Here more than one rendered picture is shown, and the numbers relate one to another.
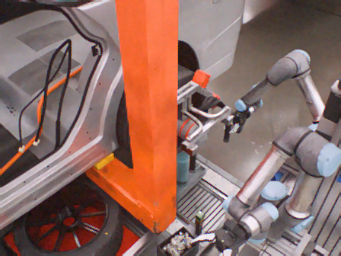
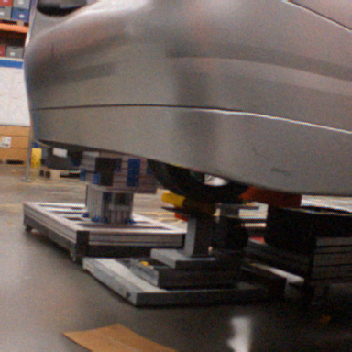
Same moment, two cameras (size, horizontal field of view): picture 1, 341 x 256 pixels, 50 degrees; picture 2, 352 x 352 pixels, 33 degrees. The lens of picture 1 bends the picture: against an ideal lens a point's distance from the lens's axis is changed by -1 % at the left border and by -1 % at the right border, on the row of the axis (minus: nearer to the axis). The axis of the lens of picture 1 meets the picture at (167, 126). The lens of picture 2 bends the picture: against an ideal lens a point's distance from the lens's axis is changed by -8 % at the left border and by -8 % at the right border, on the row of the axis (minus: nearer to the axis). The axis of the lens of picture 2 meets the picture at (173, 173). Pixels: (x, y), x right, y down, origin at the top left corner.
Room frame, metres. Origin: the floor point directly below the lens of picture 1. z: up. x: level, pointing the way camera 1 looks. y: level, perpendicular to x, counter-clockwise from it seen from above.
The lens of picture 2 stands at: (5.11, 1.05, 0.83)
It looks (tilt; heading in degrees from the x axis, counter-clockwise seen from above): 3 degrees down; 200
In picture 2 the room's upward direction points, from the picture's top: 5 degrees clockwise
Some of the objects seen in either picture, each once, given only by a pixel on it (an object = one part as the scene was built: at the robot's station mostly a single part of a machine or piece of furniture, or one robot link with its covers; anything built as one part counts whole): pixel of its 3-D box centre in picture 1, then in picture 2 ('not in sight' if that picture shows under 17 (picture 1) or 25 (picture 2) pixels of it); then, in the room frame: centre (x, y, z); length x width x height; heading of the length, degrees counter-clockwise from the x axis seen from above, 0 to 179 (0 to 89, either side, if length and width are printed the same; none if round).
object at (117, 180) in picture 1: (117, 171); (269, 172); (1.47, 0.31, 0.69); 0.52 x 0.17 x 0.35; 47
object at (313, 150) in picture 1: (305, 187); not in sight; (0.95, -0.58, 1.19); 0.15 x 0.12 x 0.55; 36
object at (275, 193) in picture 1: (273, 196); not in sight; (1.05, -0.50, 0.98); 0.13 x 0.12 x 0.14; 36
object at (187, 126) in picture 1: (190, 130); not in sight; (1.66, -0.14, 0.85); 0.21 x 0.14 x 0.14; 47
